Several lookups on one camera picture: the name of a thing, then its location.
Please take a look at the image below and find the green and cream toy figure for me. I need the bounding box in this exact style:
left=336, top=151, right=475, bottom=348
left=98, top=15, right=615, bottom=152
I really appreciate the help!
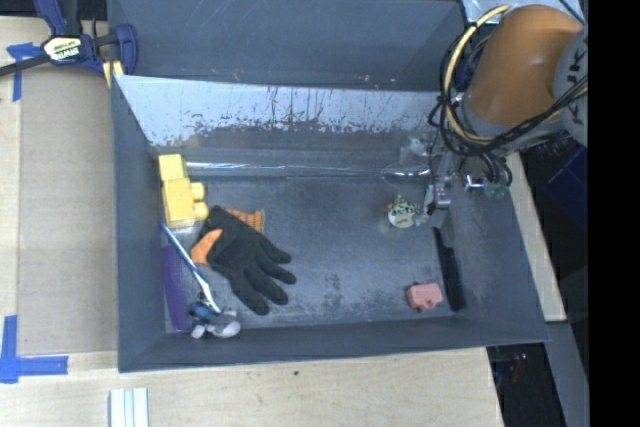
left=387, top=194, right=421, bottom=230

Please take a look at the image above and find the pink rectangular block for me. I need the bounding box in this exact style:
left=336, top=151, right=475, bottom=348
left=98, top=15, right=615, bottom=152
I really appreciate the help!
left=405, top=282, right=445, bottom=312

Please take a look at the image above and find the blue and white toothbrush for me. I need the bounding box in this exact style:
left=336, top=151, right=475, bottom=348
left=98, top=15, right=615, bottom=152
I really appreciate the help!
left=159, top=223, right=222, bottom=314

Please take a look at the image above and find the black glove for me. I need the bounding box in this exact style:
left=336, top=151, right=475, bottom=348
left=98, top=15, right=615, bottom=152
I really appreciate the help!
left=197, top=204, right=299, bottom=316

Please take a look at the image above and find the purple comb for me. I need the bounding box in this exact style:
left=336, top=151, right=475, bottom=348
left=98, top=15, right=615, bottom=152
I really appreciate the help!
left=160, top=244, right=194, bottom=334

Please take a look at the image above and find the grey metal bin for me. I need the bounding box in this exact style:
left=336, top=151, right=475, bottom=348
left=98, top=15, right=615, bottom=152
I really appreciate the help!
left=104, top=0, right=551, bottom=374

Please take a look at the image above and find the grey toy animal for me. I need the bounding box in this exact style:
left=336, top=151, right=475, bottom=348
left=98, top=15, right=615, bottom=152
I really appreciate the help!
left=187, top=299, right=242, bottom=340

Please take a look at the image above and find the yellow toy building block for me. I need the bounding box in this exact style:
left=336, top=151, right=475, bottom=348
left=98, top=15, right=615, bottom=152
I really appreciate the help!
left=157, top=153, right=210, bottom=230

